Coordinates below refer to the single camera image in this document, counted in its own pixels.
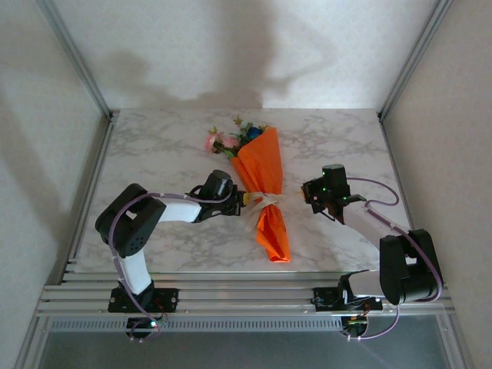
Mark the cream satin ribbon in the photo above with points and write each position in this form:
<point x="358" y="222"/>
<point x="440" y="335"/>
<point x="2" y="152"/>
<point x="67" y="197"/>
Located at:
<point x="269" y="200"/>

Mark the orange wrapping paper sheet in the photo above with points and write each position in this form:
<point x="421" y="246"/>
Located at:
<point x="261" y="161"/>

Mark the blue artificial flower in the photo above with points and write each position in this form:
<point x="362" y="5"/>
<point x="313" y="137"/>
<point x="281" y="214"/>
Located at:
<point x="253" y="133"/>

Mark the pink artificial flower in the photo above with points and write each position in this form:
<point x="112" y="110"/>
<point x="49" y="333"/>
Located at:
<point x="211" y="142"/>

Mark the yellow-green artificial flower sprig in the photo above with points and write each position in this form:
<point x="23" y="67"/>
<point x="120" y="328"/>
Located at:
<point x="238" y="121"/>

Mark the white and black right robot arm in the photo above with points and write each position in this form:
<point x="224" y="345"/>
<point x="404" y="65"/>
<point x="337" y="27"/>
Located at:
<point x="365" y="223"/>

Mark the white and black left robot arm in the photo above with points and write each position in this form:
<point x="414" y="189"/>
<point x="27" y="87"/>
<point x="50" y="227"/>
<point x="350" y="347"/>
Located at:
<point x="178" y="211"/>

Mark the aluminium right side rail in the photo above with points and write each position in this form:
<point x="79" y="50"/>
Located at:
<point x="397" y="173"/>

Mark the aluminium rail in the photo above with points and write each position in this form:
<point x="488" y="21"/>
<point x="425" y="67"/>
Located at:
<point x="397" y="173"/>
<point x="98" y="165"/>

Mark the aluminium front frame rails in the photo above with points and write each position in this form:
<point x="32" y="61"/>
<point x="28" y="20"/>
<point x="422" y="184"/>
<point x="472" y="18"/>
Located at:
<point x="246" y="296"/>

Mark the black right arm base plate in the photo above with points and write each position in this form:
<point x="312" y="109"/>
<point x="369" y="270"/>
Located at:
<point x="324" y="301"/>

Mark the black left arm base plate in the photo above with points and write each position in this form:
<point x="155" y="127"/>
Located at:
<point x="169" y="300"/>

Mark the aluminium left side rail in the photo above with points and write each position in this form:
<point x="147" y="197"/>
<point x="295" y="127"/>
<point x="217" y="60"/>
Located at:
<point x="98" y="165"/>

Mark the aluminium right frame post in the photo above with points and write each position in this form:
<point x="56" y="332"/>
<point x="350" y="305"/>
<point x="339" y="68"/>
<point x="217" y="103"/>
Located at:
<point x="414" y="57"/>

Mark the aluminium frame post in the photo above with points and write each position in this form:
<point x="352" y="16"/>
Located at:
<point x="76" y="57"/>
<point x="414" y="57"/>

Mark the aluminium right frame leg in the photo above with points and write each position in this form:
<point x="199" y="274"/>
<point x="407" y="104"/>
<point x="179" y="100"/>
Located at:
<point x="457" y="346"/>

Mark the aluminium frame leg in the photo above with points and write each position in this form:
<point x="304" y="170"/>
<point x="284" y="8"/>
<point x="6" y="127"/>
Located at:
<point x="457" y="346"/>
<point x="30" y="346"/>

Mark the aluminium left frame post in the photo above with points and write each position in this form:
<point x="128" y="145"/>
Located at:
<point x="76" y="57"/>

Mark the aluminium left frame leg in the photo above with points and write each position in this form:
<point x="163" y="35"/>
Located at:
<point x="30" y="346"/>

